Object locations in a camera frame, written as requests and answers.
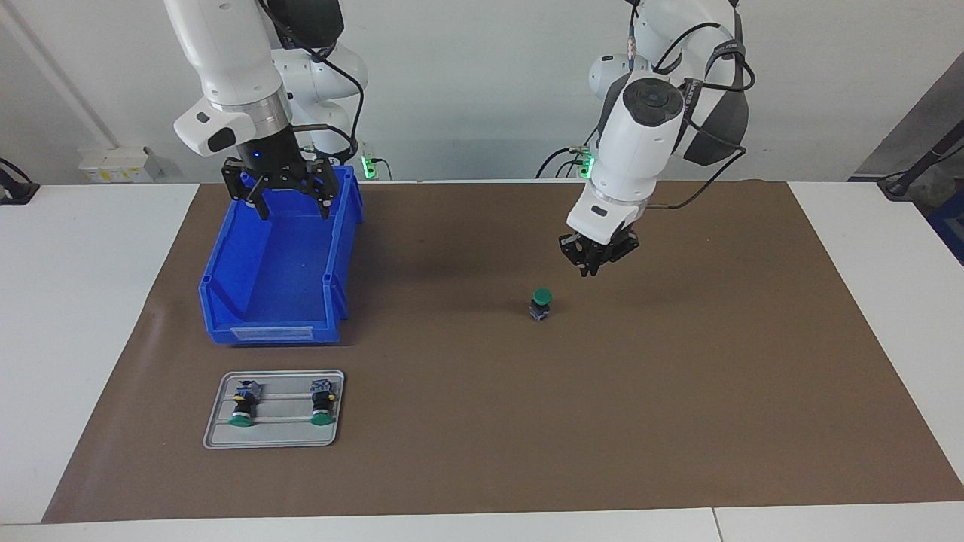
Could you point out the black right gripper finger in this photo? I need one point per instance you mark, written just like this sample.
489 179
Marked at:
330 196
256 197

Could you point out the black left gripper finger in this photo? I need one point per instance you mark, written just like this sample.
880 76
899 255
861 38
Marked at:
596 265
584 267

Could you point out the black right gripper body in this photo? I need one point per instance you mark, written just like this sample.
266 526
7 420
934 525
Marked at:
271 162

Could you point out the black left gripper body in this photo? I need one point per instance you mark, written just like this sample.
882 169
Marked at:
602 245

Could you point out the green push button switch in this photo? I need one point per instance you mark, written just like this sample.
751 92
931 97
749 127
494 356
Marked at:
322 403
245 403
541 297

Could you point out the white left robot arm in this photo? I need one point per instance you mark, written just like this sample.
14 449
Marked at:
640 135

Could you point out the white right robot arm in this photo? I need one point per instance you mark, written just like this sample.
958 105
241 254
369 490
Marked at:
226 53

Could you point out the blue plastic storage bin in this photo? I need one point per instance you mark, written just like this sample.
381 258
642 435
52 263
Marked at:
286 271

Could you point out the brown table mat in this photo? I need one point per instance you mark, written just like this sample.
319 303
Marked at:
602 414

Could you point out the grey metal tray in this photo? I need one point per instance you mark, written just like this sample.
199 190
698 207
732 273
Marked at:
282 435

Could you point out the black pole stand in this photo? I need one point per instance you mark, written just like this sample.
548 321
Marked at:
896 187

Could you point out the blue crate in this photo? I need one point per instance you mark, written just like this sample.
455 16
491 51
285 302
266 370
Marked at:
953 233

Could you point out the white wall socket box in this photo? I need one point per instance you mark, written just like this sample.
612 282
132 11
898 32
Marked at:
113 162

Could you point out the black clamp mount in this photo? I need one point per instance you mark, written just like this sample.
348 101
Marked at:
19 192

